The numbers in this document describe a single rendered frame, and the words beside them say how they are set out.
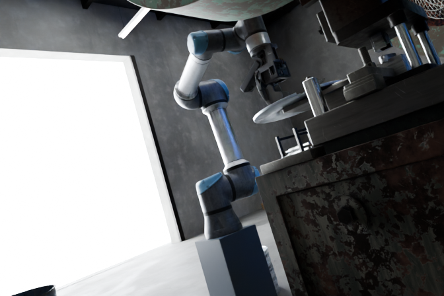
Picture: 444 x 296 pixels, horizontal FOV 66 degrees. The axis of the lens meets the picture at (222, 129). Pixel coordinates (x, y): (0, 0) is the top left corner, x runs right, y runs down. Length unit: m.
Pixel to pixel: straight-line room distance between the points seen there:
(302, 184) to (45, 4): 5.84
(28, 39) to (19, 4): 0.58
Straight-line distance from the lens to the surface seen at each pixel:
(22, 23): 6.00
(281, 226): 0.82
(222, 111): 1.49
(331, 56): 8.44
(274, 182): 0.80
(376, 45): 0.93
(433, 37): 2.28
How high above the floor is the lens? 0.62
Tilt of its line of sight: 9 degrees up
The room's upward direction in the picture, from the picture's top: 17 degrees counter-clockwise
